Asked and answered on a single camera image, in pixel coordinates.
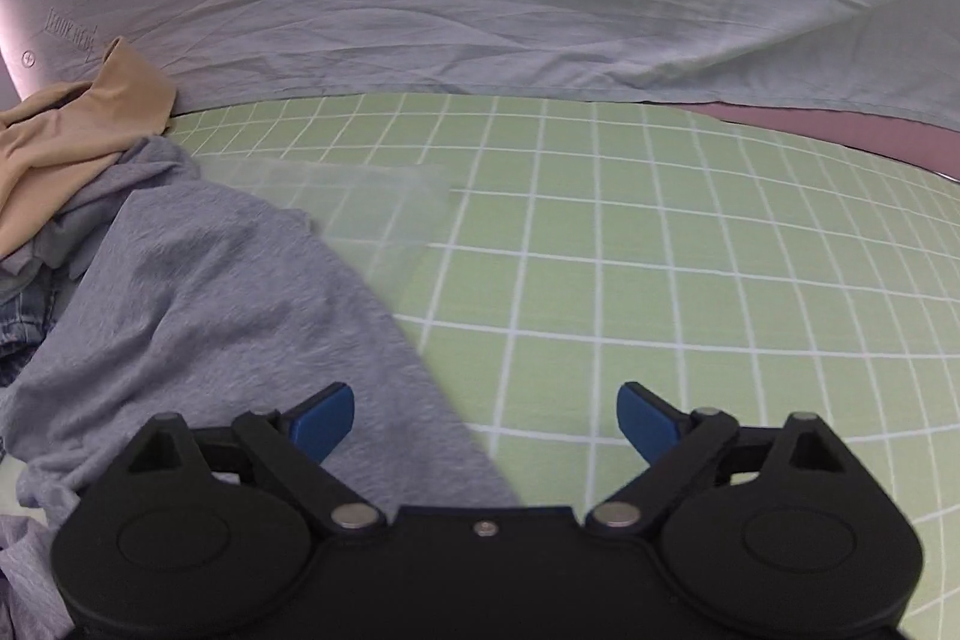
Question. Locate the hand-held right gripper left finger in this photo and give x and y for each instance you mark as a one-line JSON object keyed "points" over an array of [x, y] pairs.
{"points": [[327, 421]]}

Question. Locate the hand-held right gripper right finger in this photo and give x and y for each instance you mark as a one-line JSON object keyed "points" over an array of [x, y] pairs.
{"points": [[642, 421]]}

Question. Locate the grey shirt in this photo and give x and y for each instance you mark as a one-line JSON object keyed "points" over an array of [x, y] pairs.
{"points": [[202, 325]]}

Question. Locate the clear plastic sheet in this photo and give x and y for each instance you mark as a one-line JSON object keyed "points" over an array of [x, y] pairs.
{"points": [[360, 212]]}

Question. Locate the blue denim jeans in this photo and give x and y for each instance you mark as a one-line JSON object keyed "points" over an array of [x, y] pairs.
{"points": [[26, 317]]}

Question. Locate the pink bed sheet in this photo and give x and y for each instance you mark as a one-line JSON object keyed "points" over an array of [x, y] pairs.
{"points": [[832, 126]]}

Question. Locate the beige garment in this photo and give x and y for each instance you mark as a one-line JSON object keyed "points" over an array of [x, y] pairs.
{"points": [[67, 123]]}

